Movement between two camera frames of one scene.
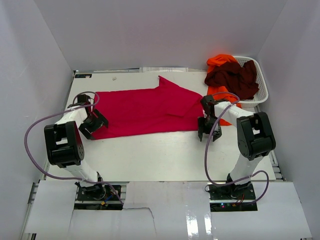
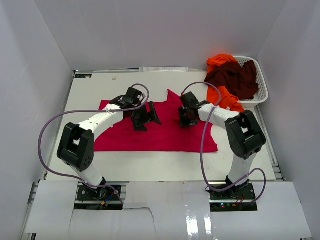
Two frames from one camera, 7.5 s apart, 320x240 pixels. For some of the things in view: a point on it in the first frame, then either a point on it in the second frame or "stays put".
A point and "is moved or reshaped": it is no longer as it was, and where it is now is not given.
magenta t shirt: x=166 y=107 is moved or reshaped
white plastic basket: x=262 y=95 stays put
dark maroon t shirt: x=241 y=80 stays put
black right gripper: x=202 y=129 -> x=183 y=122
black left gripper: x=99 y=121 -> x=139 y=126
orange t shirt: x=219 y=93 stays put
